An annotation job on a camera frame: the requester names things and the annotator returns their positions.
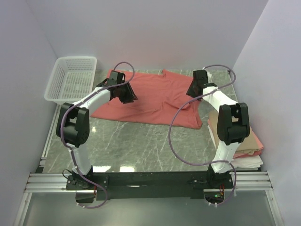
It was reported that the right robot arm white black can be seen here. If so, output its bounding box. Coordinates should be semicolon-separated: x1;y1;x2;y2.
186;69;250;188

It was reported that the red t-shirt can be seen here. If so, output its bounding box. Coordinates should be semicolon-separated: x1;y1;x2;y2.
92;69;202;129

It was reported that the folded tan t-shirt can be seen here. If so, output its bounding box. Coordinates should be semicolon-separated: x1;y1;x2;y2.
207;111;261;158

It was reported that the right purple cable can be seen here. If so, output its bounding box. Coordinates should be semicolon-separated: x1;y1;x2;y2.
169;65;237;206

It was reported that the aluminium rail frame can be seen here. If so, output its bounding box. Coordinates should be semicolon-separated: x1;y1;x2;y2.
14;119;275;226

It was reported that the purple cable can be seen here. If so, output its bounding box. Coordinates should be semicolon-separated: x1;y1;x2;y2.
169;65;237;206
60;62;135;210

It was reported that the white plastic basket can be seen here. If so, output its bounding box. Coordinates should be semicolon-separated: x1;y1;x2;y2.
44;56;97;105

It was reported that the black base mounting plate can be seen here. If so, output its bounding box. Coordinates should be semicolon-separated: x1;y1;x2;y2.
66;171;233;201

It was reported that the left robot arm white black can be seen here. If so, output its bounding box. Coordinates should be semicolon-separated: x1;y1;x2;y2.
56;70;138;189

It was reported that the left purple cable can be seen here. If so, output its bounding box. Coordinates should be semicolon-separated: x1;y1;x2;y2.
60;62;135;210

